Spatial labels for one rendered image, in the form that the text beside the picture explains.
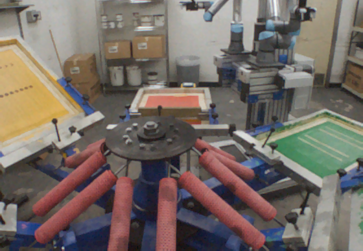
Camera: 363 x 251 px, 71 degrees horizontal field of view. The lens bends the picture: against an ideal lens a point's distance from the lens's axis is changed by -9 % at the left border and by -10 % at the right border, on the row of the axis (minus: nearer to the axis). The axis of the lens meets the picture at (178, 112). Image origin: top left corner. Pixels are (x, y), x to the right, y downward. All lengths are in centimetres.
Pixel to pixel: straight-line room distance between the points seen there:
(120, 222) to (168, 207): 13
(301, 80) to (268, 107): 47
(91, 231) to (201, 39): 471
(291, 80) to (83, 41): 441
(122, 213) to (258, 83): 160
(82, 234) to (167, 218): 37
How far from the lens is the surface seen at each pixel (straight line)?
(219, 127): 156
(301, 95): 262
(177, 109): 176
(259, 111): 254
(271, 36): 211
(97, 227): 101
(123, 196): 78
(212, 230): 97
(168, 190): 77
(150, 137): 87
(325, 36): 608
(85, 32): 570
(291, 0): 213
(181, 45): 539
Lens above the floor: 173
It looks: 23 degrees down
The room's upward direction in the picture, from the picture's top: 1 degrees counter-clockwise
